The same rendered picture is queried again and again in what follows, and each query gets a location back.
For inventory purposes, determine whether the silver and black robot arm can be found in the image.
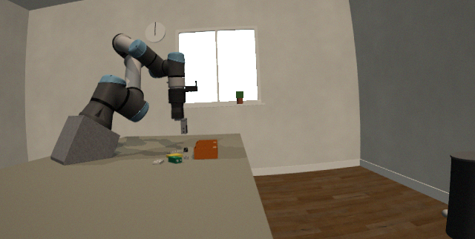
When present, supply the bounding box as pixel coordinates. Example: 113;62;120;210
79;33;186;130

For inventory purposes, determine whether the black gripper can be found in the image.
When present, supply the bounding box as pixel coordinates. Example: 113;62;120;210
167;77;197;134

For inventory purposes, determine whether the orange three-compartment bin rack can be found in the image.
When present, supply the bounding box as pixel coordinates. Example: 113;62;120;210
194;140;218;160

